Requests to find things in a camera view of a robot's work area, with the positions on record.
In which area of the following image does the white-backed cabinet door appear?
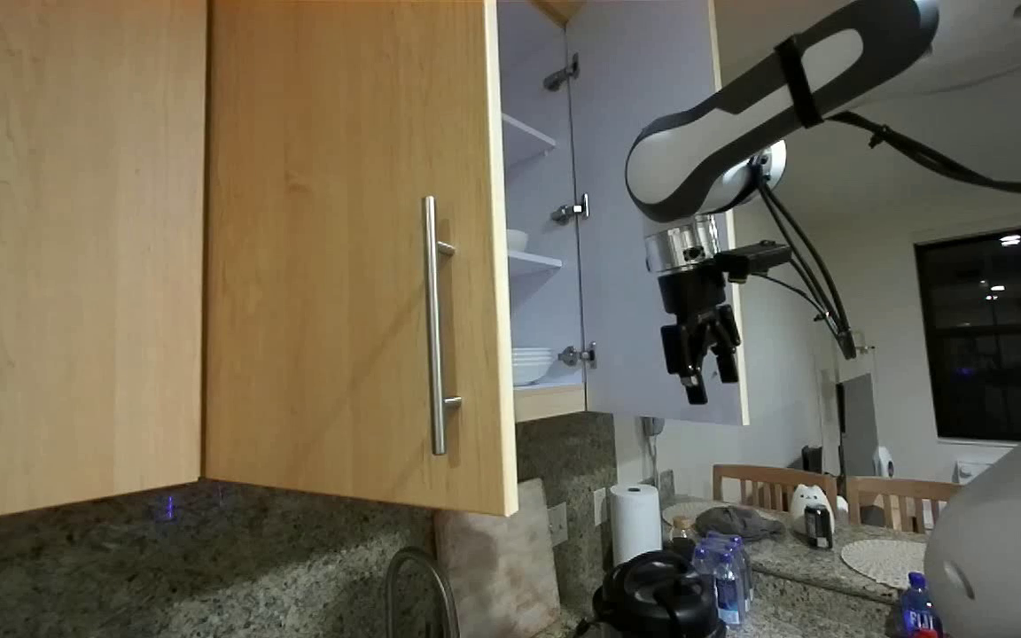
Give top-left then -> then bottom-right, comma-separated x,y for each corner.
563,0 -> 751,428

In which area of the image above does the white paper towel roll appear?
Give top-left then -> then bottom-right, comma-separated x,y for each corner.
609,487 -> 664,565

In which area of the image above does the white round plate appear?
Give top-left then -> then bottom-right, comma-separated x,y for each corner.
839,539 -> 924,589

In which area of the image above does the wooden cutting board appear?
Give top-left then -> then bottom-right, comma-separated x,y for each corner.
437,479 -> 563,638

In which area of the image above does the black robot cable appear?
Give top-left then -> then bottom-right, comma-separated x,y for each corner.
746,105 -> 1021,362

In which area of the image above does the wooden cabinet side panel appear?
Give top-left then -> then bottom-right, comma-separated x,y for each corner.
0,0 -> 208,514

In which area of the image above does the blue plastic water bottle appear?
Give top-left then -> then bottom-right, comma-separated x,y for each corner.
694,532 -> 746,628

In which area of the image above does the wooden chair back right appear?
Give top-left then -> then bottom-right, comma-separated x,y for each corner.
842,476 -> 961,536

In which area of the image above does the closed wooden cabinet door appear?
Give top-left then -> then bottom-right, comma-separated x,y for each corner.
204,0 -> 517,517

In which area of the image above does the white bowl in cabinet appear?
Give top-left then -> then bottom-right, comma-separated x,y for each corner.
511,343 -> 551,388

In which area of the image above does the steel bar door handle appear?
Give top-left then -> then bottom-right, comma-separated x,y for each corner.
420,194 -> 460,459

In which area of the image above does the white jug on counter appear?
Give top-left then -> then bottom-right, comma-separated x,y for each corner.
789,487 -> 832,548

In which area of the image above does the wooden chair back left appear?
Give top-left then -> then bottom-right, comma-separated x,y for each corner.
711,465 -> 835,511

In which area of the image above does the blue bottle near arm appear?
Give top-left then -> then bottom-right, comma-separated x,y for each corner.
889,570 -> 941,638

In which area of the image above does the black kettle pot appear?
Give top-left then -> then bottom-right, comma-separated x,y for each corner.
592,548 -> 725,638

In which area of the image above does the chrome sink faucet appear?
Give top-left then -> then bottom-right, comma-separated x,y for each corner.
387,547 -> 460,638

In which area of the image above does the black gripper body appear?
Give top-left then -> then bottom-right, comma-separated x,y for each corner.
647,219 -> 789,343

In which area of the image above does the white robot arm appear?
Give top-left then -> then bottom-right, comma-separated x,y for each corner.
625,0 -> 1021,638

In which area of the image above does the dark window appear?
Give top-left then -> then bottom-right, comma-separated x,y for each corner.
913,227 -> 1021,442

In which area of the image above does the wooden chair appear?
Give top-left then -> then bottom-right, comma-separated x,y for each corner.
842,476 -> 961,536
711,465 -> 835,511

